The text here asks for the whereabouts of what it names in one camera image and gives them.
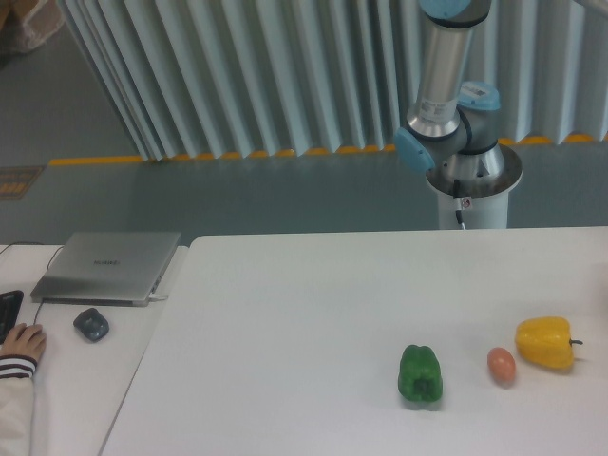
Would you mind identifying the person's hand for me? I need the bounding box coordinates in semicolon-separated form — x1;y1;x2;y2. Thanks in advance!
1;323;47;364

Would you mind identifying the white sleeved forearm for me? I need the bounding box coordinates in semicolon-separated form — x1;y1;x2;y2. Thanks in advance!
1;355;37;455

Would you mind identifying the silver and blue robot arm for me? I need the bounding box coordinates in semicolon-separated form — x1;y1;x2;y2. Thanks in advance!
395;1;607;172

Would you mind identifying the black keyboard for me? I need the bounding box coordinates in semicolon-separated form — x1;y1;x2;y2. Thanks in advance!
0;290;24;344

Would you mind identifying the silver closed laptop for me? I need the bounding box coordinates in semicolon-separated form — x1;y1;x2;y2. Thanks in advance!
30;232;181;307

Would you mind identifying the white folding partition screen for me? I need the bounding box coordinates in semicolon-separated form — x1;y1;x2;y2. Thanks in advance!
60;1;607;160

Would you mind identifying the green bell pepper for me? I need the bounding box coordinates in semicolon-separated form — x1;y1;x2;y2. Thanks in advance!
397;345;443;403

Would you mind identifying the brown egg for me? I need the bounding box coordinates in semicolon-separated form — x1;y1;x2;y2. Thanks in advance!
486;347;516;383

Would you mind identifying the yellow bell pepper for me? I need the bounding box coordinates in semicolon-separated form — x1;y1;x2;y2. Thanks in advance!
514;316;583;371

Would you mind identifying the black mouse cable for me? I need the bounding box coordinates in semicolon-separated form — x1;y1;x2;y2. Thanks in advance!
0;241;66;327

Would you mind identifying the white laptop cable plug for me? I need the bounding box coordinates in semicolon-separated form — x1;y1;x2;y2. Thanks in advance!
148;294;168;302

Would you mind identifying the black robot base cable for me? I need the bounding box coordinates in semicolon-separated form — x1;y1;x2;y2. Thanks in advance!
452;178;467;232

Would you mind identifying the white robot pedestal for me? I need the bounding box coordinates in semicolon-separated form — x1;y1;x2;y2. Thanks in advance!
426;143;523;230

